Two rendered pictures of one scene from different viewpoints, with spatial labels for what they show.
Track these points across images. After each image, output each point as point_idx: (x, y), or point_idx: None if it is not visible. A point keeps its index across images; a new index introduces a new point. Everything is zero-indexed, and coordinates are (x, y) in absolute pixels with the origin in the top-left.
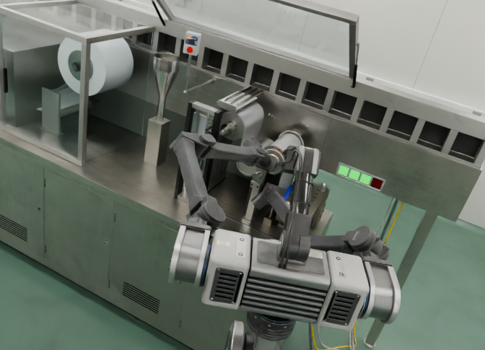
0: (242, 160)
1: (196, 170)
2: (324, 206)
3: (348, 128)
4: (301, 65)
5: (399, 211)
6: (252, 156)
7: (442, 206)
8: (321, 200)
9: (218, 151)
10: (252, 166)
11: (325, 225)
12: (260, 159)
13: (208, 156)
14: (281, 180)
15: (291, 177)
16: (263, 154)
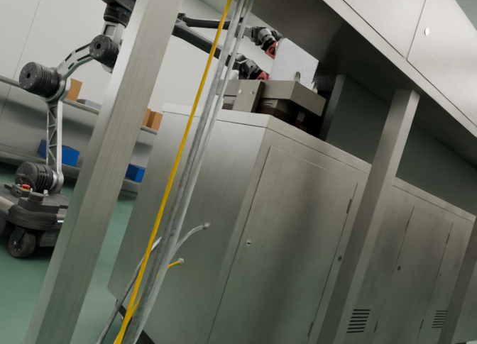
0: (247, 33)
1: (209, 19)
2: (255, 85)
3: None
4: None
5: (218, 25)
6: (250, 28)
7: None
8: (261, 80)
9: (238, 25)
10: (252, 41)
11: (236, 111)
12: (253, 31)
13: (236, 30)
14: (272, 67)
15: (304, 85)
16: (258, 27)
